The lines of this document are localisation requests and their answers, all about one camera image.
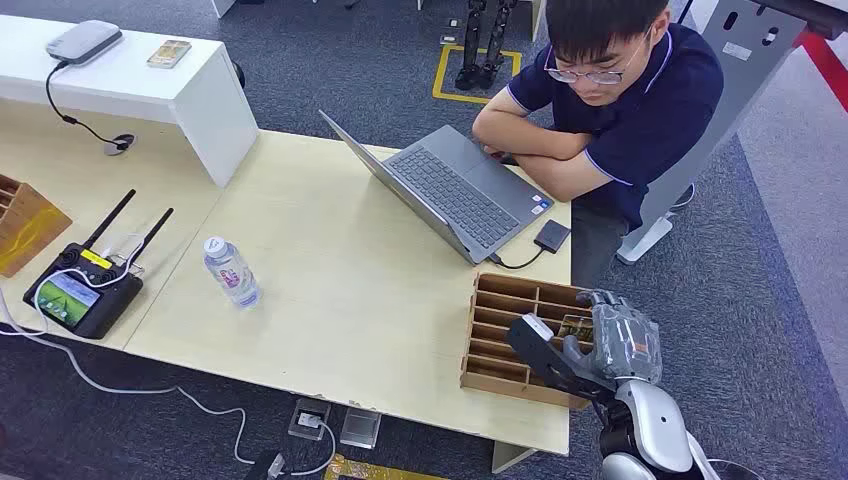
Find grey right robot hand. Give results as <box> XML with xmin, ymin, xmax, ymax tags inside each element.
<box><xmin>563</xmin><ymin>289</ymin><xmax>664</xmax><ymax>387</ymax></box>

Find patterned card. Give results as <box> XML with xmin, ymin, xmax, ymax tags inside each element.
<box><xmin>557</xmin><ymin>314</ymin><xmax>596</xmax><ymax>344</ymax></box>

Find wooden slotted card box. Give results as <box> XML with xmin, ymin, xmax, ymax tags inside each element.
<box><xmin>460</xmin><ymin>272</ymin><xmax>598</xmax><ymax>410</ymax></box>

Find person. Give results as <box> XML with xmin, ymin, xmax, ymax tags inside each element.
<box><xmin>472</xmin><ymin>0</ymin><xmax>725</xmax><ymax>289</ymax></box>

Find card with picture print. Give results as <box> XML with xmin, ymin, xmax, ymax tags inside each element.
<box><xmin>146</xmin><ymin>39</ymin><xmax>193</xmax><ymax>70</ymax></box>

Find black external drive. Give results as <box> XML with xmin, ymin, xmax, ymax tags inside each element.
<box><xmin>533</xmin><ymin>219</ymin><xmax>572</xmax><ymax>255</ymax></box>

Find white desk leg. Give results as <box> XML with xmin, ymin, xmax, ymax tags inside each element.
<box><xmin>491</xmin><ymin>440</ymin><xmax>539</xmax><ymax>476</ymax></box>

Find grey laptop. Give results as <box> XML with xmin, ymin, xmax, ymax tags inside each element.
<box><xmin>318</xmin><ymin>109</ymin><xmax>555</xmax><ymax>266</ymax></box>

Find eyeglasses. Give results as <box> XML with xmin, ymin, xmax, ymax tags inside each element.
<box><xmin>543</xmin><ymin>29</ymin><xmax>655</xmax><ymax>86</ymax></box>

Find yellow floor tape strip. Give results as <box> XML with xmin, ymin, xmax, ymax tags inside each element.
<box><xmin>323</xmin><ymin>454</ymin><xmax>452</xmax><ymax>480</ymax></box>

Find grey metal stand column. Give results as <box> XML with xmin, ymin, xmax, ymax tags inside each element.
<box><xmin>616</xmin><ymin>0</ymin><xmax>810</xmax><ymax>266</ymax></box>

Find yellow floor tape square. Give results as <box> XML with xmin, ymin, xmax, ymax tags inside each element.
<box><xmin>432</xmin><ymin>44</ymin><xmax>523</xmax><ymax>106</ymax></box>

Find floor socket box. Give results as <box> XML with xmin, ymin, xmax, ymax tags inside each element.
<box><xmin>288</xmin><ymin>398</ymin><xmax>333</xmax><ymax>443</ymax></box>

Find black robot legs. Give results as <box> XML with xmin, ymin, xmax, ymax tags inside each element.
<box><xmin>454</xmin><ymin>0</ymin><xmax>519</xmax><ymax>92</ymax></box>

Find clear plastic water bottle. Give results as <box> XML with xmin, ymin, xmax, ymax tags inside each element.
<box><xmin>203</xmin><ymin>236</ymin><xmax>262</xmax><ymax>311</ymax></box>

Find white desk shelf riser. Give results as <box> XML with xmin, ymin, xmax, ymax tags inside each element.
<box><xmin>0</xmin><ymin>14</ymin><xmax>260</xmax><ymax>189</ymax></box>

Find black remote controller with antennas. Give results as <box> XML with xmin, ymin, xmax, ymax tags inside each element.
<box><xmin>23</xmin><ymin>189</ymin><xmax>175</xmax><ymax>340</ymax></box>

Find wooden organizer box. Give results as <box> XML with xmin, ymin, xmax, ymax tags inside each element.
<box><xmin>0</xmin><ymin>174</ymin><xmax>73</xmax><ymax>279</ymax></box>

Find grey router box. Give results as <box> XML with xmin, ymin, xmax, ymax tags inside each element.
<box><xmin>45</xmin><ymin>19</ymin><xmax>124</xmax><ymax>66</ymax></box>

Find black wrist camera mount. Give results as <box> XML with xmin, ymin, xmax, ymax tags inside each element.
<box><xmin>506</xmin><ymin>313</ymin><xmax>617</xmax><ymax>403</ymax></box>

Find black drive cable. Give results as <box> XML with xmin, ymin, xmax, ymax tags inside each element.
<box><xmin>488</xmin><ymin>246</ymin><xmax>546</xmax><ymax>272</ymax></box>

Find short white plug cable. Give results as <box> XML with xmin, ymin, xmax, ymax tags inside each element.
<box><xmin>284</xmin><ymin>417</ymin><xmax>338</xmax><ymax>478</ymax></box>

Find long white cable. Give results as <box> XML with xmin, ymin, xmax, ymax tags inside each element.
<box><xmin>0</xmin><ymin>239</ymin><xmax>257</xmax><ymax>466</ymax></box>

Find black cable with puck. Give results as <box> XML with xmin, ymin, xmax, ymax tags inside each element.
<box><xmin>44</xmin><ymin>60</ymin><xmax>136</xmax><ymax>158</ymax></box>

